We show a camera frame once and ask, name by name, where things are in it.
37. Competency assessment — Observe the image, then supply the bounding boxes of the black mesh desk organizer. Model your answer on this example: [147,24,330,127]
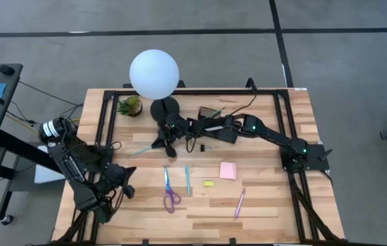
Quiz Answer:
[198,106,239,145]

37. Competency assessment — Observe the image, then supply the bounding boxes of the potted succulent plant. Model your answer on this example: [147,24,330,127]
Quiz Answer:
[116,94,144,118]

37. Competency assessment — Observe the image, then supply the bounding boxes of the white paper sheet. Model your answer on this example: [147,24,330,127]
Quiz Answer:
[34,145,66,185]

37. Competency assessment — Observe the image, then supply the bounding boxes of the pink sticky note pad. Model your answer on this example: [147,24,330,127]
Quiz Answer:
[219,161,238,181]

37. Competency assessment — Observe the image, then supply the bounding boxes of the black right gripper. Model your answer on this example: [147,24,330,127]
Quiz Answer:
[150,113,197,159]

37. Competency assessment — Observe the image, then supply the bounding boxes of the white globe table lamp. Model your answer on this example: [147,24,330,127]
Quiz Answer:
[129,49,181,122]

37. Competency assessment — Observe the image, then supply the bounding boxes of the black metal table frame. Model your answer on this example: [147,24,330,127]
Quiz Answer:
[51,78,349,246]

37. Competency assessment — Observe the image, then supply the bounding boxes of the purple handled scissors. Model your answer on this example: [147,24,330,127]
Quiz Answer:
[163,166,183,215]

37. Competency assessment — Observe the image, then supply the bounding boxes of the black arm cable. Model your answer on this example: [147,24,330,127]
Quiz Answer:
[229,77,260,118]

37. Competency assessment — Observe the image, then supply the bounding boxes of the black side desk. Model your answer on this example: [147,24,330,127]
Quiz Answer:
[0,63,66,226]

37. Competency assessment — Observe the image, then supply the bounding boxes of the purple pen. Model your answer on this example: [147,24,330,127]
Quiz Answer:
[234,188,247,220]

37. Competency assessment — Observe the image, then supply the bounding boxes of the black computer mouse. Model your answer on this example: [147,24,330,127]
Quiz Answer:
[0,64,16,77]

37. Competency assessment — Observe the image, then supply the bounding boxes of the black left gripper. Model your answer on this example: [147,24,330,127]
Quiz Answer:
[103,163,137,202]

